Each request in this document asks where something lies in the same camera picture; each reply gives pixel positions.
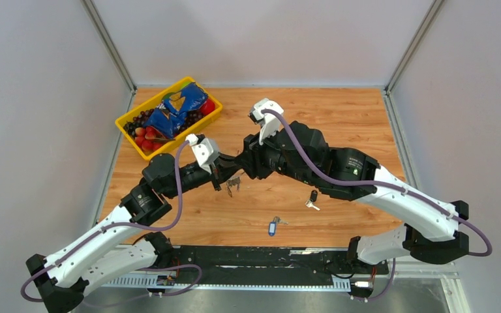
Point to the blue snack bag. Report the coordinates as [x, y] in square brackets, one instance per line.
[179, 103]

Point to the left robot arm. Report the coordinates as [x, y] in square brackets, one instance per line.
[131, 237]

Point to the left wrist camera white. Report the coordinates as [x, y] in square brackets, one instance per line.
[205, 150]

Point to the dark grape bunch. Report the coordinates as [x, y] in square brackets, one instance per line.
[162, 128]

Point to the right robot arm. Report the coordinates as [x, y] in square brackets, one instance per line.
[428, 232]

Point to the red strawberries cluster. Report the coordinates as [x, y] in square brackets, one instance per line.
[148, 139]

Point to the red apple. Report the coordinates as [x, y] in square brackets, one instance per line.
[207, 107]

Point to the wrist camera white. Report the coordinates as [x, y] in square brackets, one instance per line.
[269, 124]
[205, 150]

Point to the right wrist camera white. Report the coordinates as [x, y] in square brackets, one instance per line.
[269, 124]

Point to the key with black tag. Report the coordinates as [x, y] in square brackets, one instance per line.
[312, 199]

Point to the key with blue tag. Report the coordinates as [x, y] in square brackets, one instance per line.
[272, 228]

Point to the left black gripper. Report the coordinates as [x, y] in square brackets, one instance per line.
[222, 168]

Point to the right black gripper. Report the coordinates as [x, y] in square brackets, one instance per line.
[253, 156]

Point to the large metal keyring with keys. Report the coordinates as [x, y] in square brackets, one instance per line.
[233, 184]

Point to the aluminium frame rail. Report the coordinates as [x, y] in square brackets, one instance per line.
[165, 280]

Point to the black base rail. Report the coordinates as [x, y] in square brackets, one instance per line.
[263, 266]

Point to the yellow plastic bin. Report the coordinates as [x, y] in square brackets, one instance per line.
[169, 144]

